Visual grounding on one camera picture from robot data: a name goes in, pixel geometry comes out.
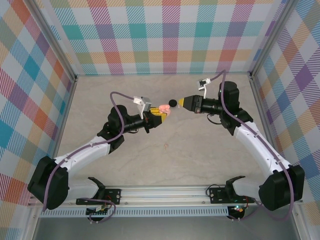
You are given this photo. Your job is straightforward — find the pink earbud charging case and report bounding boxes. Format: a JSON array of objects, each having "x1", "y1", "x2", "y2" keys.
[{"x1": 158, "y1": 103, "x2": 173, "y2": 118}]

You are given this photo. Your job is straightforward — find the grey metal panel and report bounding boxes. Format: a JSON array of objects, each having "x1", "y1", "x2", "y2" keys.
[{"x1": 32, "y1": 216, "x2": 301, "y2": 240}]

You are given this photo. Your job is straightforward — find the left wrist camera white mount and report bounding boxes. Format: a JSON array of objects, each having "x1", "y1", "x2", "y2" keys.
[{"x1": 133, "y1": 96, "x2": 153, "y2": 120}]

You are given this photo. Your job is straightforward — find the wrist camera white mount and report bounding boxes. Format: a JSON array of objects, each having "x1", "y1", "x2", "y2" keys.
[
  {"x1": 196, "y1": 78, "x2": 210, "y2": 100},
  {"x1": 133, "y1": 96, "x2": 153, "y2": 120}
]

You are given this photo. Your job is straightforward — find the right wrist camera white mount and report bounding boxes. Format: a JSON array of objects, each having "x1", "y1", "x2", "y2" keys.
[{"x1": 196, "y1": 78, "x2": 210, "y2": 100}]

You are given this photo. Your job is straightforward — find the thin black right gripper wire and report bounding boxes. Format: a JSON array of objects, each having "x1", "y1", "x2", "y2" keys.
[{"x1": 206, "y1": 113, "x2": 222, "y2": 125}]

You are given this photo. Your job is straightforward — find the aluminium side rail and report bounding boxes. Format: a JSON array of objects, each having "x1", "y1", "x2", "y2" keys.
[
  {"x1": 47, "y1": 77, "x2": 78, "y2": 176},
  {"x1": 249, "y1": 74, "x2": 287, "y2": 176}
]

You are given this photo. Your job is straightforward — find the aluminium frame post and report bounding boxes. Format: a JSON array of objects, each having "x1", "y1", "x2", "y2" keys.
[
  {"x1": 249, "y1": 0, "x2": 298, "y2": 78},
  {"x1": 24, "y1": 0, "x2": 78, "y2": 83}
]

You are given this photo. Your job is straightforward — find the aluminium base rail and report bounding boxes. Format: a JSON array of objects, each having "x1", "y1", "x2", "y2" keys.
[{"x1": 26, "y1": 184, "x2": 305, "y2": 208}]

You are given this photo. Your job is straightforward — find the thin black base wire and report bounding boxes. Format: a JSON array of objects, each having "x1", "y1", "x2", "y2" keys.
[{"x1": 205, "y1": 183, "x2": 226, "y2": 199}]

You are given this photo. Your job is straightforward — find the perforated grey cable duct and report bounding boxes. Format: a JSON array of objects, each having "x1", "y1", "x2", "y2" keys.
[{"x1": 39, "y1": 208, "x2": 230, "y2": 218}]

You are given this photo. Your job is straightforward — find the aluminium frame leg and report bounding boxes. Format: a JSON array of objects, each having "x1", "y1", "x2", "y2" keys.
[
  {"x1": 22, "y1": 209, "x2": 42, "y2": 240},
  {"x1": 291, "y1": 204, "x2": 310, "y2": 240}
]

